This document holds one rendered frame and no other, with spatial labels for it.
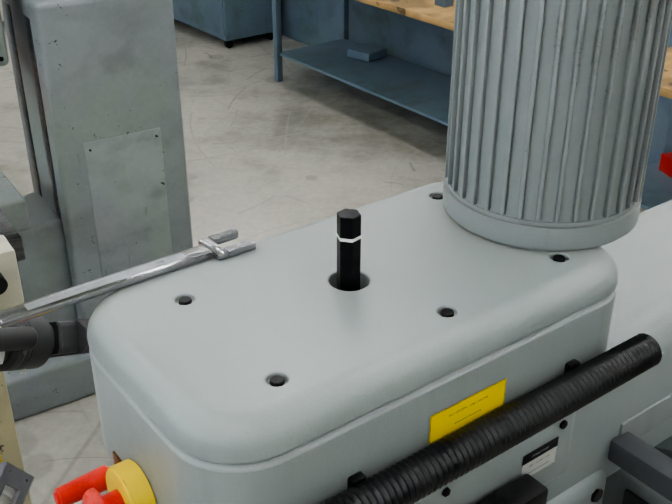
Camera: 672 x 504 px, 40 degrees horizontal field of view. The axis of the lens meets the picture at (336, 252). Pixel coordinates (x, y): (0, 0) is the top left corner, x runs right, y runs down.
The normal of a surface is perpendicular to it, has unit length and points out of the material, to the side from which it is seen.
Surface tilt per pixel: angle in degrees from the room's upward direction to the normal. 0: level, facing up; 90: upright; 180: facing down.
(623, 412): 90
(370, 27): 90
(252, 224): 0
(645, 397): 90
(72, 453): 0
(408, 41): 90
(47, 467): 0
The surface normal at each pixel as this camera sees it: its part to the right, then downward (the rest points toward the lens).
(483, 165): -0.77, 0.31
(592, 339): 0.60, 0.38
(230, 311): 0.00, -0.88
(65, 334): 0.88, -0.15
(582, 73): 0.00, 0.48
